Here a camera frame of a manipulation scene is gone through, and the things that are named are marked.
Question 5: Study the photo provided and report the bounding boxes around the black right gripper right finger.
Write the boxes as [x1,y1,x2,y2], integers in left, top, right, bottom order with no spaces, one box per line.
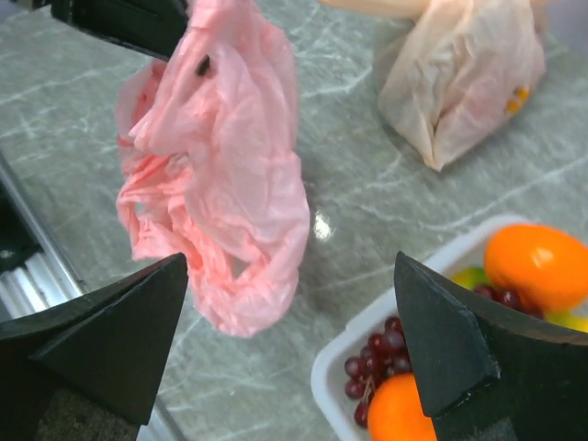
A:
[394,253,587,440]

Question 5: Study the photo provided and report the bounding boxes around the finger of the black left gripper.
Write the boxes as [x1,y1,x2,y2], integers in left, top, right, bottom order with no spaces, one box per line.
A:
[51,0,187,61]

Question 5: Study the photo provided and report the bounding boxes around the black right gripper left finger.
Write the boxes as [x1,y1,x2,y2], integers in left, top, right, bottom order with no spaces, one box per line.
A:
[1,254,187,440]

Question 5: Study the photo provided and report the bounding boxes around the pink plastic bag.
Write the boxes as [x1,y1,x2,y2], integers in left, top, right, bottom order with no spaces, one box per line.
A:
[115,1,311,337]

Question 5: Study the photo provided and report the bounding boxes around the orange fake orange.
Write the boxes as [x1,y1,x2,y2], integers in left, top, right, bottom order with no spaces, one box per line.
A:
[483,223,587,312]
[367,373,436,441]

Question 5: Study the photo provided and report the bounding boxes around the tied beige plastic bag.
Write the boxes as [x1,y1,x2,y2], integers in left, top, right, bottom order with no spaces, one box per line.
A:
[328,1,546,171]

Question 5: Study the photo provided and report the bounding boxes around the dark red grape bunch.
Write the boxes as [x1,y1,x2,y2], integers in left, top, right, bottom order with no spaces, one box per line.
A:
[344,315,413,428]

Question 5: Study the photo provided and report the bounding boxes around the white plastic fruit basket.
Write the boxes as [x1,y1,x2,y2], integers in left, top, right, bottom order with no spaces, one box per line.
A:
[310,213,534,441]

